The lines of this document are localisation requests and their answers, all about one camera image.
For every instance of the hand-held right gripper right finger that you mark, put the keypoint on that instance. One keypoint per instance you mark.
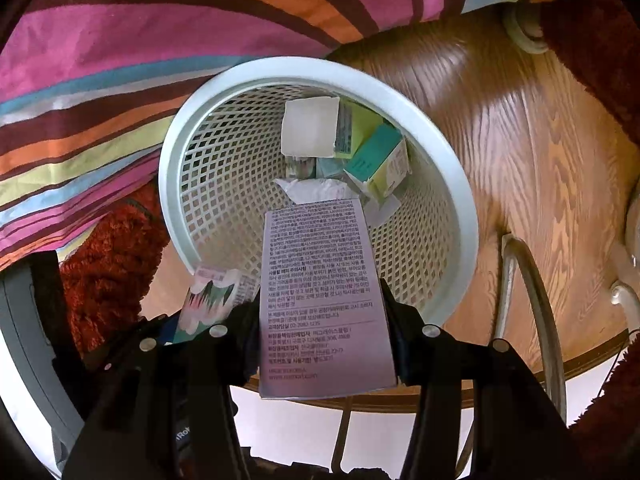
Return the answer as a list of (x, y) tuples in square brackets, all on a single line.
[(407, 330)]

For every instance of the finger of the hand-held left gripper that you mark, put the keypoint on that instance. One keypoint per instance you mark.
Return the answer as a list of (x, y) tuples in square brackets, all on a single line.
[(122, 345)]

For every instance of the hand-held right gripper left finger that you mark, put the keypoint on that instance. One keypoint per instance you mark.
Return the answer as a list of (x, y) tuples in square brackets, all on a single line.
[(240, 340)]

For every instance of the pink teal patterned box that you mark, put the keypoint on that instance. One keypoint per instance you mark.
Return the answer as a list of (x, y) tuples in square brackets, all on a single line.
[(210, 300)]

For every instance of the white printed carton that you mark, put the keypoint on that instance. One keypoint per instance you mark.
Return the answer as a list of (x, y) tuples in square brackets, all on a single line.
[(320, 300)]

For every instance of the white tissue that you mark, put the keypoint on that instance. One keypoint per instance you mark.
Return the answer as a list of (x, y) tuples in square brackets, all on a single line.
[(320, 191)]

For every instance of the white mesh waste basket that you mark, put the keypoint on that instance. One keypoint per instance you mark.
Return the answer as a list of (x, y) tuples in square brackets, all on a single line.
[(442, 160)]

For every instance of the teal cardboard box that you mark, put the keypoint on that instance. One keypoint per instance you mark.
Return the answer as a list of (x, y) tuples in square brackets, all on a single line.
[(377, 157)]

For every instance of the green cardboard box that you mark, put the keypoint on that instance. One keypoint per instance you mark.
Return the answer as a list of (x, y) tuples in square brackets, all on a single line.
[(307, 127), (362, 122)]

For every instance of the red shaggy rug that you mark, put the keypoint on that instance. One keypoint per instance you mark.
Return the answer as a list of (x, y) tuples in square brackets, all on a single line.
[(115, 265), (600, 60)]

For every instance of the white furniture leg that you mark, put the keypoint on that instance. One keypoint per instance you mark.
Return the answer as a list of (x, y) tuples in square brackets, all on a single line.
[(625, 295)]

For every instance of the striped colourful bed sheet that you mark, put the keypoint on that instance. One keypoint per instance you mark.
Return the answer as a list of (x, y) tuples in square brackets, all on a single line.
[(125, 60)]

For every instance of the cream round bed foot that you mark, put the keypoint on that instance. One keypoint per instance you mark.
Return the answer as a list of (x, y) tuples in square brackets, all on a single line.
[(525, 30)]

